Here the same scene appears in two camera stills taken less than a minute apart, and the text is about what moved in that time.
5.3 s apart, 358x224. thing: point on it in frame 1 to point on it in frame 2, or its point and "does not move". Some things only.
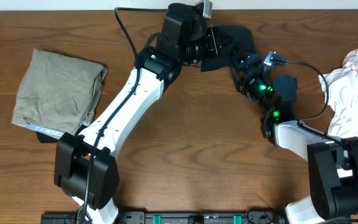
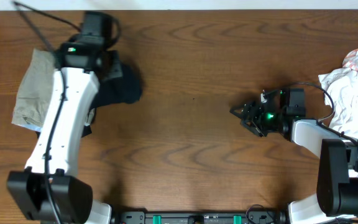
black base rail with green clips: (178, 216) does not move
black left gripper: (211, 51) to (115, 70)
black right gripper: (255, 62) to (258, 107)
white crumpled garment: (352, 90) does not move
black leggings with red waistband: (229, 39) to (127, 89)
